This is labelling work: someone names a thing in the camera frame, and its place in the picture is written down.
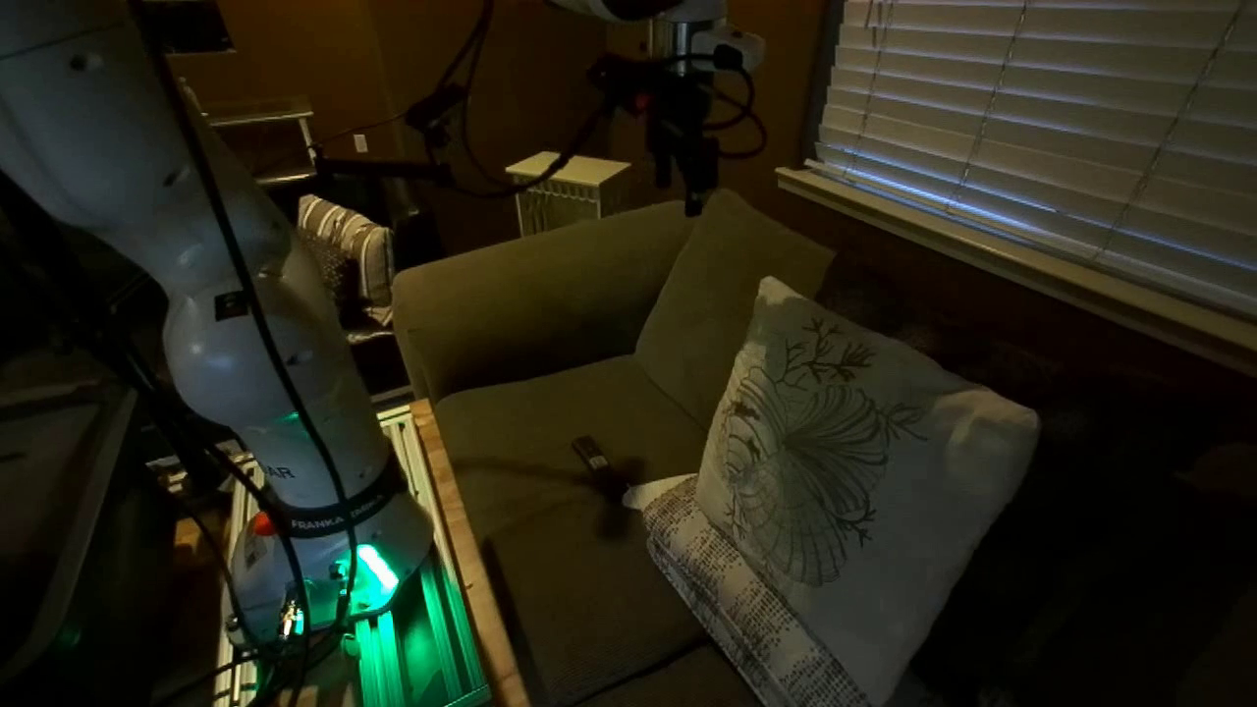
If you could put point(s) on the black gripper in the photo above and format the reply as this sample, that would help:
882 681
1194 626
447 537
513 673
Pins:
687 102

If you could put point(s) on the white pillow with coral print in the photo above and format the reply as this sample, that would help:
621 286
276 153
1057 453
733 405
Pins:
866 483

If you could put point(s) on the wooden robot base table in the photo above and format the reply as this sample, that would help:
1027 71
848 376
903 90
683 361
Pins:
447 614

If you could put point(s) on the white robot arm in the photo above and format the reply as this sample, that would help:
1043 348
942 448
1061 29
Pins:
142 199

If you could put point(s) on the black and white speckled pillow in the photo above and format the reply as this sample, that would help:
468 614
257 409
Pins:
733 589

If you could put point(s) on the white box appliance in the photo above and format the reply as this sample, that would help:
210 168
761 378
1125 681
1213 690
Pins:
569 189

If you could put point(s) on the olive green sofa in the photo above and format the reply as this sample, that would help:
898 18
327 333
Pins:
565 394

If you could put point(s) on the black remote control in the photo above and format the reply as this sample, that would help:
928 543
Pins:
593 453

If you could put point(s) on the striped white cushion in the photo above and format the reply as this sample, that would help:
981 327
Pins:
345 246

